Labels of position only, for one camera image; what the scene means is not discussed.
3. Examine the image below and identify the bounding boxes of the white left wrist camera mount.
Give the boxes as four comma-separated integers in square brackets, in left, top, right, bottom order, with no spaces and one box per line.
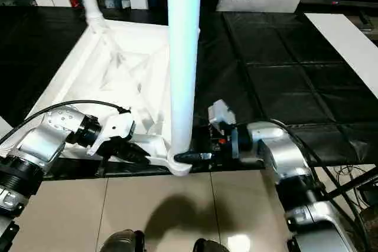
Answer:
[86,113,137,157]

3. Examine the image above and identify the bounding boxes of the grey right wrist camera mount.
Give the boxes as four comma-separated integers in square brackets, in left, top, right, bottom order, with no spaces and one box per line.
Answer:
[207,99,240,159]

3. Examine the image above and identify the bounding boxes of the thin tangled floor cables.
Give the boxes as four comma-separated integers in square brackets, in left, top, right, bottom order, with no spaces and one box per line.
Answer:
[333,163,378,216]

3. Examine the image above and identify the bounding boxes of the black work mat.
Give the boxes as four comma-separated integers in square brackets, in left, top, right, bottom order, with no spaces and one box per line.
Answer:
[0,5,378,179]

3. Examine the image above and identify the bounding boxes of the black stand rod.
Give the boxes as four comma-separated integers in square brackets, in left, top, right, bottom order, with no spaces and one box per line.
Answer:
[323,168,378,201]

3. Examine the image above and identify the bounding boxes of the white plastic table top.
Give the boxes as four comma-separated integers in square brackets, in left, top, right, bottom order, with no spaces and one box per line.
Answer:
[17,18,204,178]

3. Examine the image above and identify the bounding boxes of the white flat board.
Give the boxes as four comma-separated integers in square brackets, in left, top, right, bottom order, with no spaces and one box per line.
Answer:
[304,12,378,100]

